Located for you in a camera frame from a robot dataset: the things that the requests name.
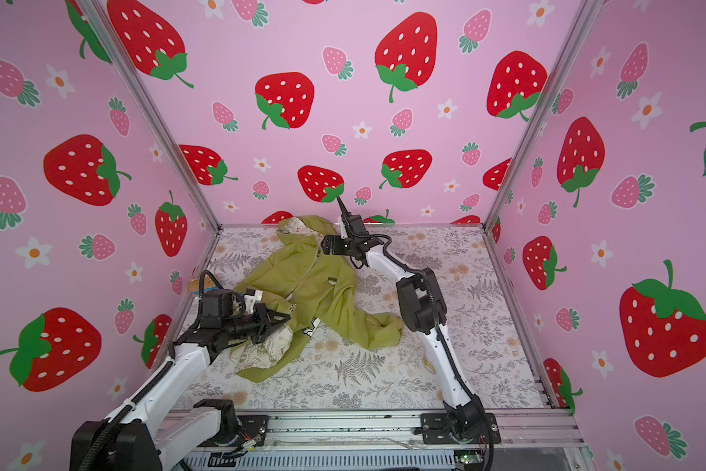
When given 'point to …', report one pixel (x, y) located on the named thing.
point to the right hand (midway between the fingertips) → (330, 243)
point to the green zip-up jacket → (316, 290)
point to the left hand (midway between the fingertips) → (289, 316)
